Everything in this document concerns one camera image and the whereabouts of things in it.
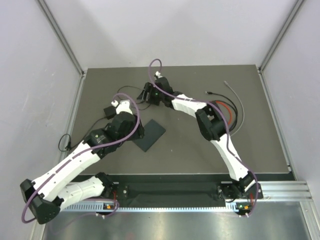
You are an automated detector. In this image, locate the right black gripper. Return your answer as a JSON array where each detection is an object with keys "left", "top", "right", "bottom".
[{"left": 138, "top": 82, "right": 166, "bottom": 106}]

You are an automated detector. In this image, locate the black network switch box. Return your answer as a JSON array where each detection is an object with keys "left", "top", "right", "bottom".
[{"left": 133, "top": 119, "right": 166, "bottom": 152}]

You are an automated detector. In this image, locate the black ethernet cable long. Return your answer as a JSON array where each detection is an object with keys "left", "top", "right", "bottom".
[{"left": 205, "top": 91, "right": 239, "bottom": 121}]

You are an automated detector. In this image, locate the black ethernet cable short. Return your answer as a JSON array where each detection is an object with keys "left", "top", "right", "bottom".
[{"left": 219, "top": 101, "right": 238, "bottom": 131}]

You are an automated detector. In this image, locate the grey ethernet cable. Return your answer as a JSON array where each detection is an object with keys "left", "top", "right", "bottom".
[{"left": 223, "top": 80, "right": 245, "bottom": 132}]

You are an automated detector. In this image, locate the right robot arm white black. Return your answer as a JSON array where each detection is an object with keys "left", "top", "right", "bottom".
[{"left": 137, "top": 77, "right": 259, "bottom": 200}]

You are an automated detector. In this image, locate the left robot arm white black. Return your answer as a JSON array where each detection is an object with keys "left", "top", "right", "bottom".
[{"left": 20, "top": 111, "right": 145, "bottom": 225}]

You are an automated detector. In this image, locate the black power adapter brick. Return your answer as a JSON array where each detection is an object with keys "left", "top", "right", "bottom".
[{"left": 103, "top": 105, "right": 117, "bottom": 120}]

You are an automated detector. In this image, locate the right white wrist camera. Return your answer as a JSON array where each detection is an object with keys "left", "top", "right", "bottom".
[{"left": 154, "top": 71, "right": 163, "bottom": 79}]

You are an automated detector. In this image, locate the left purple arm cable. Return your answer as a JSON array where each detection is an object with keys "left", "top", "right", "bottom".
[{"left": 21, "top": 92, "right": 141, "bottom": 224}]

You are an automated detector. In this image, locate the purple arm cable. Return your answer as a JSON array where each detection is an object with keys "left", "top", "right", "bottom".
[
  {"left": 148, "top": 58, "right": 258, "bottom": 217},
  {"left": 21, "top": 92, "right": 141, "bottom": 224}
]

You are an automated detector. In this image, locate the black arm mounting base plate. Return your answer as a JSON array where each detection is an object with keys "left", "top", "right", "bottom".
[{"left": 98, "top": 174, "right": 263, "bottom": 208}]

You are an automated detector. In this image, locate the slotted grey cable duct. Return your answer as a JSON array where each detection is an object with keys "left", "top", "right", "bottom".
[{"left": 59, "top": 201, "right": 261, "bottom": 213}]

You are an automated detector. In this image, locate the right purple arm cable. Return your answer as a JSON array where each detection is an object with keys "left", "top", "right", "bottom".
[{"left": 148, "top": 58, "right": 258, "bottom": 217}]

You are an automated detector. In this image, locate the left aluminium frame post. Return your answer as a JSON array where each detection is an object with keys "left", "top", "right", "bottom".
[{"left": 35, "top": 0, "right": 85, "bottom": 76}]

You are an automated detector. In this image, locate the aluminium frame post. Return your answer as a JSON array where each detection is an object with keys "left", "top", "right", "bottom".
[
  {"left": 35, "top": 0, "right": 85, "bottom": 76},
  {"left": 257, "top": 0, "right": 306, "bottom": 75}
]

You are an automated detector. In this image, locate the aluminium front rail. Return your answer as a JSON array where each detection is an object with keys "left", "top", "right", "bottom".
[{"left": 38, "top": 181, "right": 315, "bottom": 202}]

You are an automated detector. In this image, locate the right aluminium frame post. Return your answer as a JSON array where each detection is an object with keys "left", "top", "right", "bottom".
[{"left": 257, "top": 0, "right": 306, "bottom": 75}]

